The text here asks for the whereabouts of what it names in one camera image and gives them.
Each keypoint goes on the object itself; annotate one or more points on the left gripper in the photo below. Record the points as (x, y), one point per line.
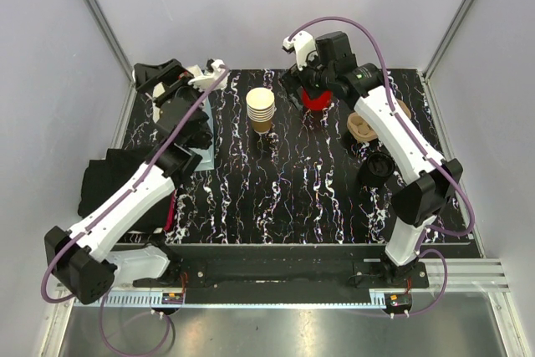
(173, 76)

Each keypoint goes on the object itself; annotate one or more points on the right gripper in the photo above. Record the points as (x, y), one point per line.
(292, 80)

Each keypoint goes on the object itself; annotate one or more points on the light blue paper bag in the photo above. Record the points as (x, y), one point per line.
(196, 135)

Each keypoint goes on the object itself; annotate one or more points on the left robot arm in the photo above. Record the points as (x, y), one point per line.
(82, 257)

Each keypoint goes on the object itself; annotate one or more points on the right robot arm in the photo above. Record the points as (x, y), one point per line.
(327, 64)

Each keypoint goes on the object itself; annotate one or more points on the red straw holder cup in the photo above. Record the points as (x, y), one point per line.
(317, 104)

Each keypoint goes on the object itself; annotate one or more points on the stack of paper cups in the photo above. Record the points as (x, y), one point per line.
(260, 109)

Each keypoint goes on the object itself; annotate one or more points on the black marble pattern mat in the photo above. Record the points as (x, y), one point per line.
(295, 184)

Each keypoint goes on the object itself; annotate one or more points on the stack of black lids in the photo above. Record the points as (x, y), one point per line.
(376, 170)

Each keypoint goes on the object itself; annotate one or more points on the black cloth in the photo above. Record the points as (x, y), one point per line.
(103, 178)

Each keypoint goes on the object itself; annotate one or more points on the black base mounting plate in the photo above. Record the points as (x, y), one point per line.
(361, 265)

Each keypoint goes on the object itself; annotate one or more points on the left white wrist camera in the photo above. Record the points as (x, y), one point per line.
(203, 79)

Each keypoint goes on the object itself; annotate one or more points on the aluminium frame rail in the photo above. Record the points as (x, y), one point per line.
(335, 306)

